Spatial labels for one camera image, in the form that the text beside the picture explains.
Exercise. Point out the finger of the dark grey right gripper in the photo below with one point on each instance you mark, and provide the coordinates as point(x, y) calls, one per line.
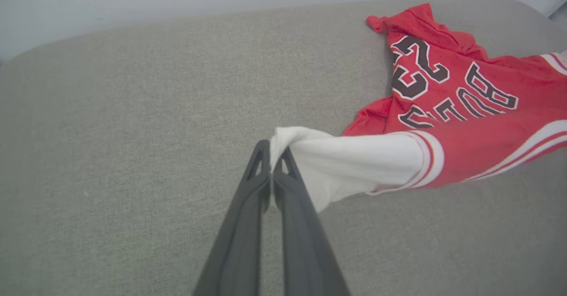
point(301, 234)

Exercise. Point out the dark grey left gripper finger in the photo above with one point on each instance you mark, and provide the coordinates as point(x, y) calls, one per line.
point(241, 229)

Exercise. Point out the red jersey with white sleeves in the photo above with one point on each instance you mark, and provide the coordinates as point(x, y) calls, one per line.
point(447, 123)

